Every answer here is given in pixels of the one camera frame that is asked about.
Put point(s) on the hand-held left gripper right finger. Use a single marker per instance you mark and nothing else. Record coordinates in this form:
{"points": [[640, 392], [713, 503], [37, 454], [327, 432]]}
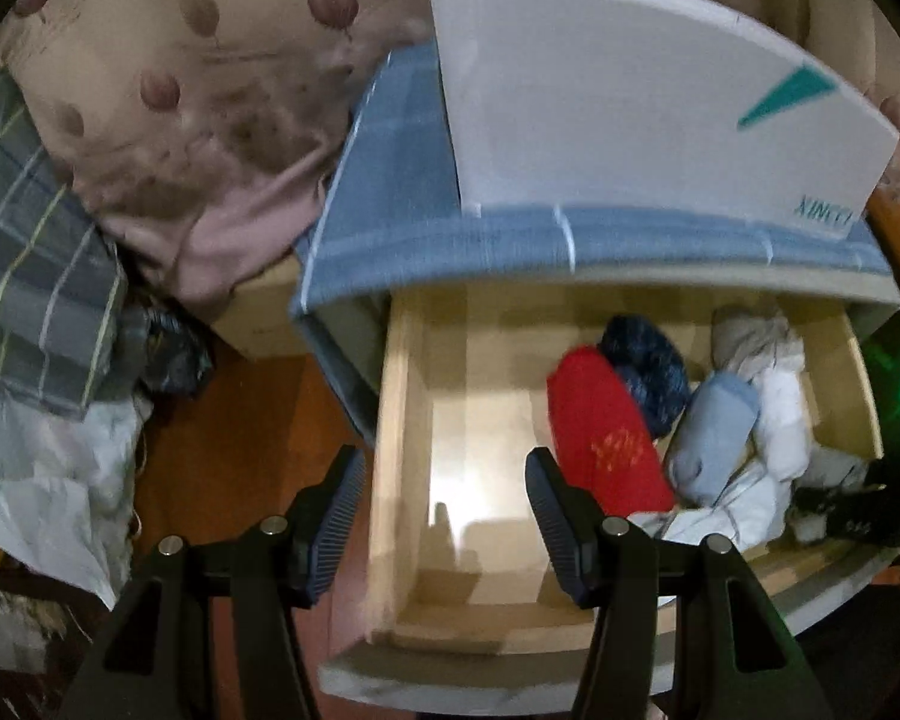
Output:
{"points": [[559, 525]]}

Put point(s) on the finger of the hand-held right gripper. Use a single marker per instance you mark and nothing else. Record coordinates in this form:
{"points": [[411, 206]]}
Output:
{"points": [[847, 517]]}

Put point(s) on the beige underwear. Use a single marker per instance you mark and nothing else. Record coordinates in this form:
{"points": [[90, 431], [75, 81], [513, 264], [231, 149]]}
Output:
{"points": [[754, 337]]}

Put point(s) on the grey front wooden drawer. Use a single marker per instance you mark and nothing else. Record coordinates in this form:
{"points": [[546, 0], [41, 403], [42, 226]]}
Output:
{"points": [[457, 427]]}

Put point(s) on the grey plaid cloth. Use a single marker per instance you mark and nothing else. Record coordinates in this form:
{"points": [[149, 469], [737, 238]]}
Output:
{"points": [[30, 277]]}

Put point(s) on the red underwear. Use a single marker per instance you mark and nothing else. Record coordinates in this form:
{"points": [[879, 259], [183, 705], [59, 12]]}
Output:
{"points": [[607, 427]]}

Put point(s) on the white plastic bag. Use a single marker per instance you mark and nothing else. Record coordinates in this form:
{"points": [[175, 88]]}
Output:
{"points": [[60, 502]]}

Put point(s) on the black plastic bag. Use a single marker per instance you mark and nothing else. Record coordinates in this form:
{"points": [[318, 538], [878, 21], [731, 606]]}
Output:
{"points": [[169, 352]]}

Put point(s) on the light blue underwear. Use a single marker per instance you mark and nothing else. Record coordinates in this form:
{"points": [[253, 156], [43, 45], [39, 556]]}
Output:
{"points": [[712, 435]]}

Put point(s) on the beige bed frame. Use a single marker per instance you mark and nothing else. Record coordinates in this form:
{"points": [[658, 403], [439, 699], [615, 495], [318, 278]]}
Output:
{"points": [[262, 315]]}

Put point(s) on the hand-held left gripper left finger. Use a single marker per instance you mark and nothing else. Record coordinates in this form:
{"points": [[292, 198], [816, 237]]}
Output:
{"points": [[337, 517]]}

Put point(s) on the white underwear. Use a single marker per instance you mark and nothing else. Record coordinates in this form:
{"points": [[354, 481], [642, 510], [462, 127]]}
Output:
{"points": [[727, 514], [784, 420]]}

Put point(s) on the dark blue patterned underwear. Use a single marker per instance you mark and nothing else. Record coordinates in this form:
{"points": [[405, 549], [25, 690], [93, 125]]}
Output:
{"points": [[652, 367]]}

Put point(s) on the white cardboard box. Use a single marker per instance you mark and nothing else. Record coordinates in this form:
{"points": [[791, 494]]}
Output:
{"points": [[607, 90]]}

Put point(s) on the blue checked cloth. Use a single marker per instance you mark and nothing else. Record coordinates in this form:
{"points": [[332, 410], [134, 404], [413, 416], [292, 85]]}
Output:
{"points": [[397, 165]]}

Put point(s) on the beige leaf print bedding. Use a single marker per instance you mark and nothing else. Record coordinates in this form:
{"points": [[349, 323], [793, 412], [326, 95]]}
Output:
{"points": [[195, 90]]}

